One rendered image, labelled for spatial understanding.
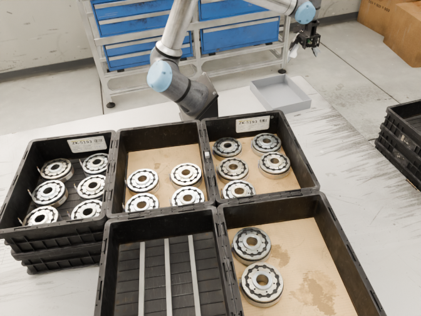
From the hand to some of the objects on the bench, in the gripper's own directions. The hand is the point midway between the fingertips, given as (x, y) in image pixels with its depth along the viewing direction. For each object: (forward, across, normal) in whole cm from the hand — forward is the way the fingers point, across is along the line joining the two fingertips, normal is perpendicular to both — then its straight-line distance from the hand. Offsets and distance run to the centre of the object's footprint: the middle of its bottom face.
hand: (301, 59), depth 159 cm
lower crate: (+19, -107, -45) cm, 117 cm away
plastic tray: (+19, -10, 0) cm, 21 cm away
